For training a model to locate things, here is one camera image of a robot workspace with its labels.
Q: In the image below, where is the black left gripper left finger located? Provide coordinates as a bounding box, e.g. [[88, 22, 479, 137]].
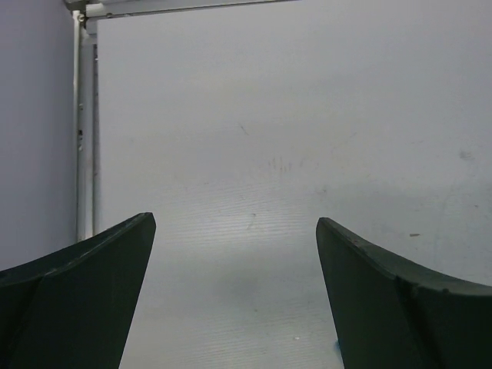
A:
[[1, 212, 156, 368]]

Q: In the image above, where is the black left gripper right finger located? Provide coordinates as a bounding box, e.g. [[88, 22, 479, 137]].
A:
[[316, 218, 491, 368]]

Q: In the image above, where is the aluminium table edge frame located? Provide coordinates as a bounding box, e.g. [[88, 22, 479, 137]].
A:
[[64, 0, 270, 242]]

